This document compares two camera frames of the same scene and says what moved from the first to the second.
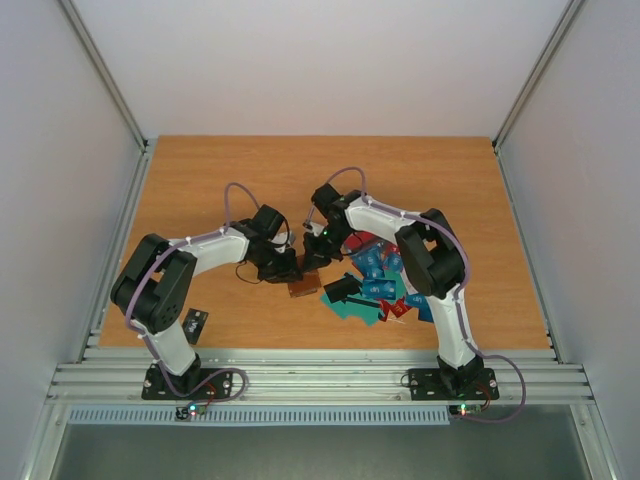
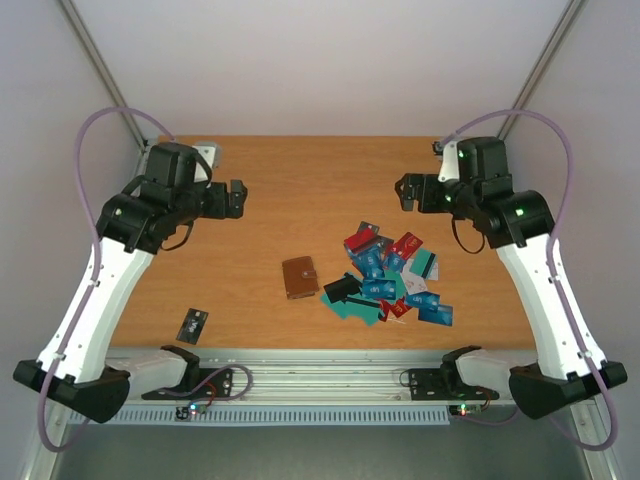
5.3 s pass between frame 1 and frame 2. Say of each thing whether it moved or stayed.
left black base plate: stayed
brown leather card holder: stayed
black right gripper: moved
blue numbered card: stayed
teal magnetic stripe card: stayed
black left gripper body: moved
